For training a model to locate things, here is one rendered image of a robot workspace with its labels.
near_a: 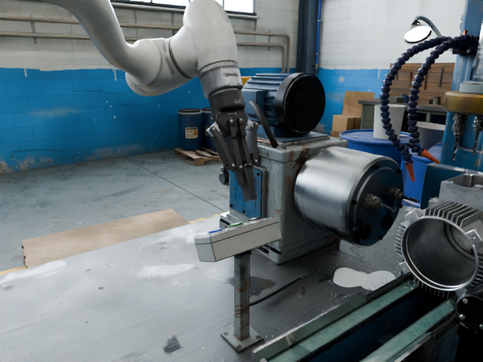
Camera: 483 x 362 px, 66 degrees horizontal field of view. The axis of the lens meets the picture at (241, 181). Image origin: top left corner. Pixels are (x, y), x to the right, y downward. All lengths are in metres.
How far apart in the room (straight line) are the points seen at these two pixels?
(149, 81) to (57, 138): 5.11
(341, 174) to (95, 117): 5.29
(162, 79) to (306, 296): 0.66
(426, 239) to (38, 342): 0.92
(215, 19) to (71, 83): 5.15
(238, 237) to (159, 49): 0.44
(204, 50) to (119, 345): 0.66
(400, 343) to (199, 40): 0.70
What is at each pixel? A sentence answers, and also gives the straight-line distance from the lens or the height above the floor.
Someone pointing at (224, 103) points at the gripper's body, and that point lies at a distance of 0.80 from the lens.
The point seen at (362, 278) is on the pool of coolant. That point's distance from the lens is 1.17.
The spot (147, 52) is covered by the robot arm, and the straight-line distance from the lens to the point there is 0.88.
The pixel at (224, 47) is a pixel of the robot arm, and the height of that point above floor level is 1.42.
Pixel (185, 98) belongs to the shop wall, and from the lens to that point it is 6.57.
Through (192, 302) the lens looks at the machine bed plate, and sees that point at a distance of 1.03.
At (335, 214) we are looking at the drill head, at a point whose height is 1.03.
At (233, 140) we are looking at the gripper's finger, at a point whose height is 1.24.
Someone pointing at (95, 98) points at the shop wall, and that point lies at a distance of 6.02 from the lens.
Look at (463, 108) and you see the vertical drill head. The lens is 0.86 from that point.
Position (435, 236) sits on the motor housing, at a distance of 1.04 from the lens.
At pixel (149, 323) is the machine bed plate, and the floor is 0.80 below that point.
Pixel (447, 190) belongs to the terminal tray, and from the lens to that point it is 0.93.
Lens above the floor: 1.39
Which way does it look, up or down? 17 degrees down
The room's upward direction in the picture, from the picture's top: straight up
